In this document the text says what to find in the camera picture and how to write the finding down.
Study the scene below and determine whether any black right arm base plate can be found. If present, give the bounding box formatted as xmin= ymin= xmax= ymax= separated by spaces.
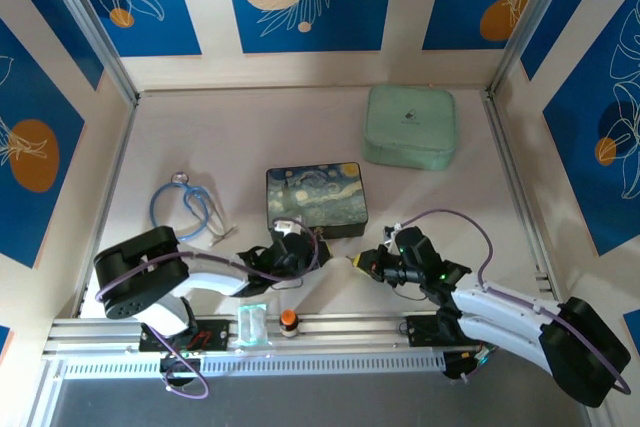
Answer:
xmin=404 ymin=315 xmax=497 ymax=349

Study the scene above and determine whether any starry night painted box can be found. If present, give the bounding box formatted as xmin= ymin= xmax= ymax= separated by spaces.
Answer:
xmin=265 ymin=161 xmax=372 ymax=241

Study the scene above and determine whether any aluminium frame cross rail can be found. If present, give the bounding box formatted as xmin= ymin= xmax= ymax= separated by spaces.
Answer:
xmin=41 ymin=313 xmax=594 ymax=359

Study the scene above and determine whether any clear plastic gauze packet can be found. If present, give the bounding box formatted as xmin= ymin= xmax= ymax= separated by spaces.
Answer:
xmin=234 ymin=302 xmax=275 ymax=348

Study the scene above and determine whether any mint green zip case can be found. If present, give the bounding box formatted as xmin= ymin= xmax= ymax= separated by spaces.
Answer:
xmin=360 ymin=84 xmax=460 ymax=171

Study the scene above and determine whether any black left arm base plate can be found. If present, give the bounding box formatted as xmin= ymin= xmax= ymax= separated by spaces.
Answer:
xmin=138 ymin=319 xmax=232 ymax=354

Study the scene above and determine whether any white slotted cable duct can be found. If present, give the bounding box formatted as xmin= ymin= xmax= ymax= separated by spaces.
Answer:
xmin=59 ymin=352 xmax=447 ymax=381

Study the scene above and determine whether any aluminium frame post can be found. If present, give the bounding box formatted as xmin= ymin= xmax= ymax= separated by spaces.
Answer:
xmin=485 ymin=0 xmax=577 ymax=98
xmin=35 ymin=0 xmax=140 ymax=104

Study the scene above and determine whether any blue stethoscope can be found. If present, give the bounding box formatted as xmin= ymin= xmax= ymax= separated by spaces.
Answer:
xmin=149 ymin=171 xmax=239 ymax=249

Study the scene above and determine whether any aluminium table side rail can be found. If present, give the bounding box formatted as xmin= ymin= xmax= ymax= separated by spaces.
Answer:
xmin=480 ymin=92 xmax=562 ymax=301

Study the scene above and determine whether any orange capped small bottle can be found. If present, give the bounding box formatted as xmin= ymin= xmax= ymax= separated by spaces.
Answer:
xmin=278 ymin=309 xmax=302 ymax=339

